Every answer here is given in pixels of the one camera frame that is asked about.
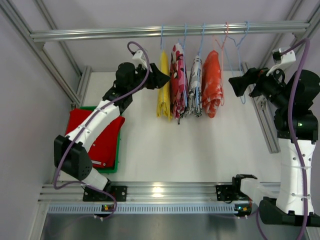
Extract left aluminium frame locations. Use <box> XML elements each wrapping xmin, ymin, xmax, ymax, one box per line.
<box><xmin>0</xmin><ymin>0</ymin><xmax>92</xmax><ymax>107</ymax></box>

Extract slotted cable duct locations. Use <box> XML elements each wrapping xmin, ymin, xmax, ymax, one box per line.
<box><xmin>47</xmin><ymin>202</ymin><xmax>249</xmax><ymax>214</ymax></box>

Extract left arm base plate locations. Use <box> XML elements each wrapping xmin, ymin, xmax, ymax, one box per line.
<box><xmin>82</xmin><ymin>185</ymin><xmax>127</xmax><ymax>202</ymax></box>

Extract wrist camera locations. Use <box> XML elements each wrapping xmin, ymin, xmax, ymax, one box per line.
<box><xmin>132</xmin><ymin>50</ymin><xmax>148</xmax><ymax>69</ymax></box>
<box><xmin>266</xmin><ymin>47</ymin><xmax>296</xmax><ymax>77</ymax></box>

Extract newspaper print trousers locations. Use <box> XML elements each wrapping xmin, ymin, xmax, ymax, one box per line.
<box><xmin>187</xmin><ymin>55</ymin><xmax>203</xmax><ymax>117</ymax></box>

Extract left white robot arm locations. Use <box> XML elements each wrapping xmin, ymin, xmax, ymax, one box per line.
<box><xmin>54</xmin><ymin>62</ymin><xmax>170</xmax><ymax>194</ymax></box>

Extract pink floral trousers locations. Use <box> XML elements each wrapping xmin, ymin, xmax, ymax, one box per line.
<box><xmin>169</xmin><ymin>42</ymin><xmax>188</xmax><ymax>124</ymax></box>

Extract aluminium frame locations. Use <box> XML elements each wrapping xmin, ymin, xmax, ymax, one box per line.
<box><xmin>252</xmin><ymin>0</ymin><xmax>320</xmax><ymax>154</ymax></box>
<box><xmin>0</xmin><ymin>0</ymin><xmax>92</xmax><ymax>107</ymax></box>

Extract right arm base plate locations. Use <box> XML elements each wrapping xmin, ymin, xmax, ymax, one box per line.
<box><xmin>215</xmin><ymin>184</ymin><xmax>249</xmax><ymax>202</ymax></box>

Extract aluminium hanging rail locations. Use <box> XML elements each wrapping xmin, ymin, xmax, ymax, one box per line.
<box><xmin>30</xmin><ymin>20</ymin><xmax>311</xmax><ymax>42</ymax></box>

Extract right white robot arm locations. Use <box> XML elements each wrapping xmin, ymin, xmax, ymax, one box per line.
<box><xmin>228</xmin><ymin>68</ymin><xmax>320</xmax><ymax>227</ymax></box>

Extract red trousers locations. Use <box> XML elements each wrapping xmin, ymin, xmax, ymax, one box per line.
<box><xmin>66</xmin><ymin>106</ymin><xmax>125</xmax><ymax>171</ymax></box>

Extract green plastic tray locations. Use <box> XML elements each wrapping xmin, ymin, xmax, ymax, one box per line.
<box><xmin>88</xmin><ymin>115</ymin><xmax>125</xmax><ymax>174</ymax></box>

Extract pink wire hanger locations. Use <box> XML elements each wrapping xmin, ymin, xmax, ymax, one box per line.
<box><xmin>213</xmin><ymin>22</ymin><xmax>229</xmax><ymax>106</ymax></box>

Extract yellow trousers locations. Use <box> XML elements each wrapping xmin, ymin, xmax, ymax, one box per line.
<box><xmin>156</xmin><ymin>50</ymin><xmax>172</xmax><ymax>122</ymax></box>

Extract right aluminium frame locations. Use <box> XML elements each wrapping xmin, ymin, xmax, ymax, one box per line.
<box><xmin>252</xmin><ymin>0</ymin><xmax>320</xmax><ymax>154</ymax></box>

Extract front aluminium rail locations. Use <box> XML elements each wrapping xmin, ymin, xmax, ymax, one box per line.
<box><xmin>38</xmin><ymin>182</ymin><xmax>230</xmax><ymax>204</ymax></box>

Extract orange trousers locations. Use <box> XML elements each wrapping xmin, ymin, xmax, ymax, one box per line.
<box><xmin>201</xmin><ymin>50</ymin><xmax>224</xmax><ymax>118</ymax></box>

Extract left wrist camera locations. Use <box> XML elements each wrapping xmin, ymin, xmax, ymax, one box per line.
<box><xmin>132</xmin><ymin>50</ymin><xmax>148</xmax><ymax>69</ymax></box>

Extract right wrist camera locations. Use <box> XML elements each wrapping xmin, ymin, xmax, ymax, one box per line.
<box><xmin>266</xmin><ymin>47</ymin><xmax>296</xmax><ymax>77</ymax></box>

